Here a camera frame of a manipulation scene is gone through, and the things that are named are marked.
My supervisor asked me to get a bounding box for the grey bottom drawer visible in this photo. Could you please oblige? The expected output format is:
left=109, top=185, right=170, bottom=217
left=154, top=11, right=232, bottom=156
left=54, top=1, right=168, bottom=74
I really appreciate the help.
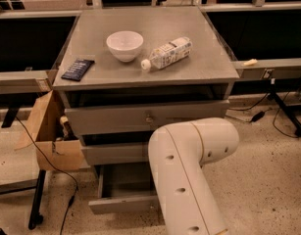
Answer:
left=88, top=162, right=159, bottom=214

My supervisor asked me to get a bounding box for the grey drawer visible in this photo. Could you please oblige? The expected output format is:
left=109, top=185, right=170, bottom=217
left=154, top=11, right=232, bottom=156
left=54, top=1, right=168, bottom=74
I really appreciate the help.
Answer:
left=88, top=162, right=159, bottom=214
left=81, top=143, right=148, bottom=165
left=65, top=100, right=229, bottom=135

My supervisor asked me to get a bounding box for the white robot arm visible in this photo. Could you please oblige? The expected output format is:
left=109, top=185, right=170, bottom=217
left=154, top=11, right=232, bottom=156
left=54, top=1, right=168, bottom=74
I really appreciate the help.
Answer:
left=148, top=117, right=239, bottom=235

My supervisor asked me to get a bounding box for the grey top drawer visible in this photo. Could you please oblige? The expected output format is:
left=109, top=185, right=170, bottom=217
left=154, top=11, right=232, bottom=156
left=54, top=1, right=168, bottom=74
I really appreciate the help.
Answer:
left=65, top=100, right=229, bottom=135

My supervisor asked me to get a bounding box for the grey drawer cabinet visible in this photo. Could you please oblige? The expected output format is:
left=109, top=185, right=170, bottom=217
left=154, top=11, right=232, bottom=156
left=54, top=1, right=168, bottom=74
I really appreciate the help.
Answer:
left=52, top=6, right=240, bottom=184

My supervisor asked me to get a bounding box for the grey middle drawer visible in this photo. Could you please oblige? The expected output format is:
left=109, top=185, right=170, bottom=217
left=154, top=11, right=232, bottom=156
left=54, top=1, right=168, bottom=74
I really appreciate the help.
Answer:
left=81, top=143, right=148, bottom=165

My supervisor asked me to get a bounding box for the white ceramic bowl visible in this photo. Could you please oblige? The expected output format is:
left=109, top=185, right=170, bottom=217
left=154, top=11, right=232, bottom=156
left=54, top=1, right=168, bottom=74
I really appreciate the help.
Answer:
left=106, top=30, right=143, bottom=62

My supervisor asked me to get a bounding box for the clear plastic bottle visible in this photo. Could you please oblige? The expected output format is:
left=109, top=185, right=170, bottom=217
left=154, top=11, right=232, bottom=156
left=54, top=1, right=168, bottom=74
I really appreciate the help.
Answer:
left=141, top=37, right=192, bottom=71

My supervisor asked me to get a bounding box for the dark blue snack packet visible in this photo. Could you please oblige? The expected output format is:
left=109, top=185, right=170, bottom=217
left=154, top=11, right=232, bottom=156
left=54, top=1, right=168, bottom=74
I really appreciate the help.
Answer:
left=62, top=59, right=94, bottom=81

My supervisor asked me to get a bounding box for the brown cardboard box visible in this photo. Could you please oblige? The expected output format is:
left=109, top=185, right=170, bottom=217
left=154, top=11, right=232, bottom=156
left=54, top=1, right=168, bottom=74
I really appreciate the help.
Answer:
left=15, top=91, right=84, bottom=171

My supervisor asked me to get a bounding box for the black power adapter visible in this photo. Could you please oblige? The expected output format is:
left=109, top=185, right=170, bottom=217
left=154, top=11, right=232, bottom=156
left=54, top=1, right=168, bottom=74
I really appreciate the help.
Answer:
left=250, top=111, right=265, bottom=122

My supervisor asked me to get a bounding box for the small yellow foam piece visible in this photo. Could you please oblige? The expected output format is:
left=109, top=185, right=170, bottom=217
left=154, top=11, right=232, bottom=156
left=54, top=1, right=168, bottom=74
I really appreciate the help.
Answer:
left=243, top=59, right=258, bottom=67

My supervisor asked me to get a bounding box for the black stand leg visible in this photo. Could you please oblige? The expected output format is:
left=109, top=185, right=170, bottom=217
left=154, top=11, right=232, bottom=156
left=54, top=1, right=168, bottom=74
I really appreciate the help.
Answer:
left=268, top=78, right=301, bottom=137

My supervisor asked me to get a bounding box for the black table leg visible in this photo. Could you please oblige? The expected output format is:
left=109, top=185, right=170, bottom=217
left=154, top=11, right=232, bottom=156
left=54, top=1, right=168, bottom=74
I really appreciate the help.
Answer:
left=28, top=169, right=46, bottom=230

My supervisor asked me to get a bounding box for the black floor cable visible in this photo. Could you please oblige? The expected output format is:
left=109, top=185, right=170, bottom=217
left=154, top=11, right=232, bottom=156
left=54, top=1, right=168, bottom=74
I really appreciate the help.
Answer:
left=14, top=116, right=79, bottom=235

